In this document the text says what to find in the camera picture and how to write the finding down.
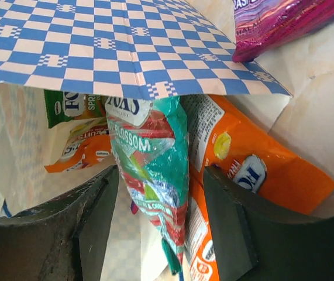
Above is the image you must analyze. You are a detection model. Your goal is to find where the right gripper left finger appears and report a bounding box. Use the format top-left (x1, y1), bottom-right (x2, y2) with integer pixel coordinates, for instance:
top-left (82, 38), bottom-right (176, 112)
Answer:
top-left (0, 166), bottom-right (119, 280)

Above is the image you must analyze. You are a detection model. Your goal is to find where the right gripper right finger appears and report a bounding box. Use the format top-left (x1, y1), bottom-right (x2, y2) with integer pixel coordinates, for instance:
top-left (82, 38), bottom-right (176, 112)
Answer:
top-left (204, 166), bottom-right (334, 280)

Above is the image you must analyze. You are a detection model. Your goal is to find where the orange Fox's candy bag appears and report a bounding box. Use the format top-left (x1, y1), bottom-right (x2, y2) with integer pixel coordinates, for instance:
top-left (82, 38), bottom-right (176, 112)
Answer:
top-left (181, 95), bottom-right (334, 280)

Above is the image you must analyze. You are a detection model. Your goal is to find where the teal mint cherry candy bag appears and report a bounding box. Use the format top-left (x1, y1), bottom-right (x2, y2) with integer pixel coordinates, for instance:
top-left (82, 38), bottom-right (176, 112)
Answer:
top-left (105, 97), bottom-right (189, 275)

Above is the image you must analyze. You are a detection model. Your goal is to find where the checkered paper bag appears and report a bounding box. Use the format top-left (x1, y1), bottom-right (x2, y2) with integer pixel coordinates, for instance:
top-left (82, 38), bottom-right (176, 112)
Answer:
top-left (0, 0), bottom-right (294, 281)

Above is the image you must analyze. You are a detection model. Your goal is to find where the purple candy bag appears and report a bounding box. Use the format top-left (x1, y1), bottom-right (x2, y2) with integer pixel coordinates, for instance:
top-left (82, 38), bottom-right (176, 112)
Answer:
top-left (232, 0), bottom-right (334, 63)

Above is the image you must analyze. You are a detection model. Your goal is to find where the green Fox's candy bag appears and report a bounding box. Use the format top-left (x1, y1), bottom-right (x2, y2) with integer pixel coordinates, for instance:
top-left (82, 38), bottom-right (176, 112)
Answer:
top-left (44, 90), bottom-right (106, 128)

